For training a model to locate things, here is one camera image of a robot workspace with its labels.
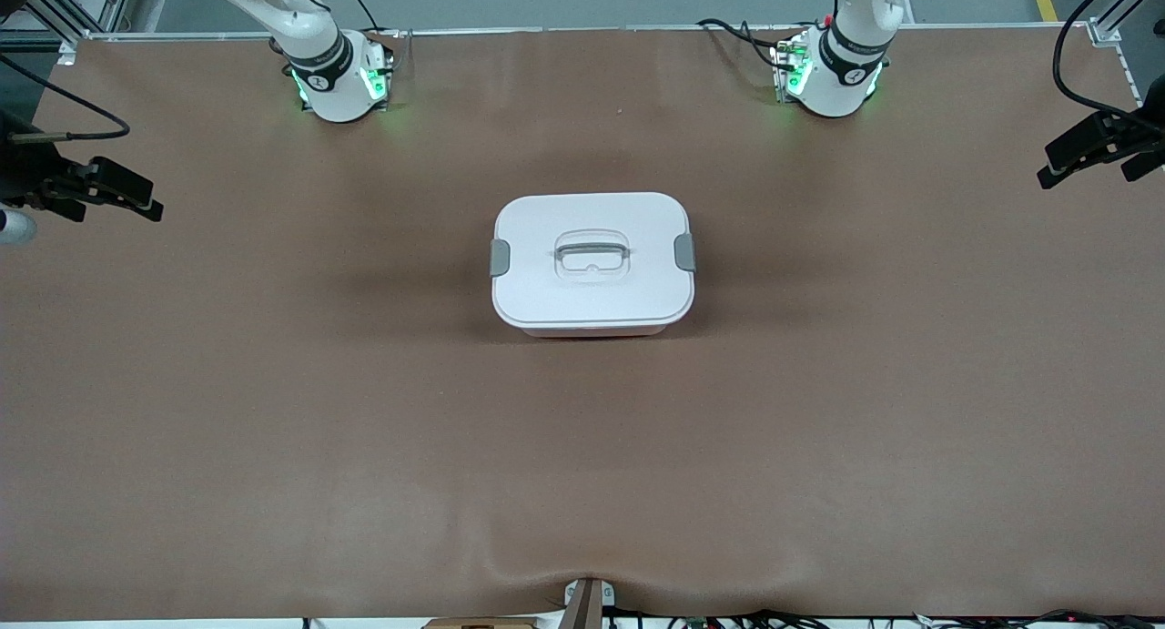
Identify white box lid grey clasps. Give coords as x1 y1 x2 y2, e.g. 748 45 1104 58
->
490 193 697 331

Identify pink plastic box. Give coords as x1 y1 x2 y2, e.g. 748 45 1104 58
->
519 323 672 340

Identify brown table mat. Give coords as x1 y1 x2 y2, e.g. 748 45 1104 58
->
0 24 1165 623

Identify brown cardboard piece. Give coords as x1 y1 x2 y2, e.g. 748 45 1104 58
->
422 616 540 629

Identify aluminium frame profile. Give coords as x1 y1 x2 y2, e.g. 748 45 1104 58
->
0 0 139 66
1086 0 1165 111

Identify black base cable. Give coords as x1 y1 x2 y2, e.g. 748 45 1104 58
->
695 16 785 71
342 0 390 36

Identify metal clamp bracket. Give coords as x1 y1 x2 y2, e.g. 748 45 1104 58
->
562 576 616 629

